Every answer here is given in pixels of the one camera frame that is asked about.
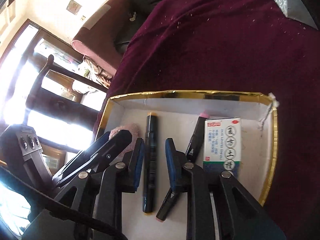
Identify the black marker pink cap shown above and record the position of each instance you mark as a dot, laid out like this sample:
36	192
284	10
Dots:
192	154

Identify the white green medicine box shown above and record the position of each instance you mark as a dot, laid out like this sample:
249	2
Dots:
222	146

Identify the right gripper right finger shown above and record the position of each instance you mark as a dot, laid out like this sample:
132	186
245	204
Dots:
219	207

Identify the gold rimmed cardboard tray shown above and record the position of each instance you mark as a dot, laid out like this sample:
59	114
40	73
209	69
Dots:
178	111

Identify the dark wooden chair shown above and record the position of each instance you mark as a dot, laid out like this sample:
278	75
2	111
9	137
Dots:
52	95

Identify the large grey cardboard box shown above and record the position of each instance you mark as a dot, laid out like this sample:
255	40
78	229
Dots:
296	10

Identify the small wall plaque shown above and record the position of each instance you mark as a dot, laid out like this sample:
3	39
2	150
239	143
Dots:
73	7

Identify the maroon armchair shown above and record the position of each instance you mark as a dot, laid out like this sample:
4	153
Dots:
95	39

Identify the maroon velvet table cloth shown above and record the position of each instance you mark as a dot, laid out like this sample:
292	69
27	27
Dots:
245	46

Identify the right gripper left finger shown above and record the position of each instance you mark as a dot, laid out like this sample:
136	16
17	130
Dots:
96	198

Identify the black marker orange cap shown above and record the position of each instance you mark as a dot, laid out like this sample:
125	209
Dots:
150	163

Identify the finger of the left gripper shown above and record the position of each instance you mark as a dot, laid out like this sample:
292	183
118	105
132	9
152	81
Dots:
103	151

